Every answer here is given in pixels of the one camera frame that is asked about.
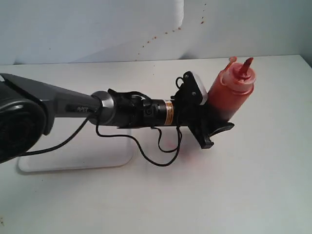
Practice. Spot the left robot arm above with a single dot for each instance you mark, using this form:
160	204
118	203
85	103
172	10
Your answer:
28	109

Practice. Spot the red sauce squeeze bottle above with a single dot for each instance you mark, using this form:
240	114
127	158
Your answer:
231	88

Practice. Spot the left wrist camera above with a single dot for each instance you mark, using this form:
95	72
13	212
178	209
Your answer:
193	90

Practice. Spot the white rectangular plastic tray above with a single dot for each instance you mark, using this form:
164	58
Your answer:
87	150

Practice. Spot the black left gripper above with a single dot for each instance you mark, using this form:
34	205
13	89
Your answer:
196	119

